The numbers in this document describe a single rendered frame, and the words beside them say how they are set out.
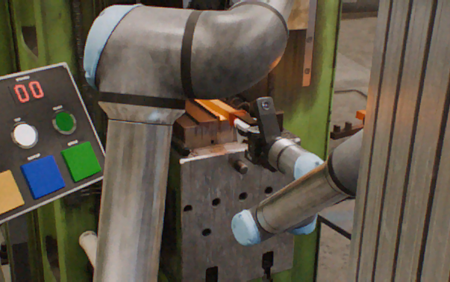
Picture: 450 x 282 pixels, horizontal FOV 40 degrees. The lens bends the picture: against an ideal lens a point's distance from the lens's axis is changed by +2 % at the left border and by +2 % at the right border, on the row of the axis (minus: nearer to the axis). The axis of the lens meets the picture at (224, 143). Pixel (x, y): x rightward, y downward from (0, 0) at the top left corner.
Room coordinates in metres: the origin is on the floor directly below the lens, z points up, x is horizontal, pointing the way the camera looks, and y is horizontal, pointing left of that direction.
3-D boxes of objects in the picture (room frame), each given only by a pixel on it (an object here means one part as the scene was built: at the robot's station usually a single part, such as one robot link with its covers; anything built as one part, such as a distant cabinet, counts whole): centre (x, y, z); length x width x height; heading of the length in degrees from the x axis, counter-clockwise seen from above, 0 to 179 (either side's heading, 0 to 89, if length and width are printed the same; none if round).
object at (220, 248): (1.80, 0.07, 0.69); 0.56 x 0.38 x 0.45; 27
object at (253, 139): (1.39, -0.11, 0.99); 0.12 x 0.08 x 0.09; 27
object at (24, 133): (1.20, 0.42, 1.09); 0.05 x 0.03 x 0.04; 117
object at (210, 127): (1.77, 0.12, 0.96); 0.42 x 0.20 x 0.09; 27
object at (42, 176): (1.17, 0.38, 1.01); 0.07 x 0.05 x 0.07; 142
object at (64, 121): (1.28, 0.36, 1.09); 0.05 x 0.03 x 0.04; 117
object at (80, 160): (1.25, 0.32, 1.01); 0.07 x 0.05 x 0.07; 142
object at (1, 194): (1.09, 0.44, 1.01); 0.07 x 0.05 x 0.07; 142
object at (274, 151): (1.32, -0.15, 1.00); 0.08 x 0.05 x 0.08; 117
